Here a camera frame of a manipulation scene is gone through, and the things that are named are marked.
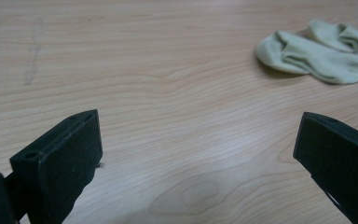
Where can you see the pale green sock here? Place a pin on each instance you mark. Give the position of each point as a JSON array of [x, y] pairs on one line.
[[345, 37], [313, 59]]

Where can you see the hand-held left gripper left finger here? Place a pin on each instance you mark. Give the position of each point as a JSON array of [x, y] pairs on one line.
[[60, 165]]

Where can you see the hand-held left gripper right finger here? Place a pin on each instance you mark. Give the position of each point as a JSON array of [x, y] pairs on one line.
[[341, 161]]

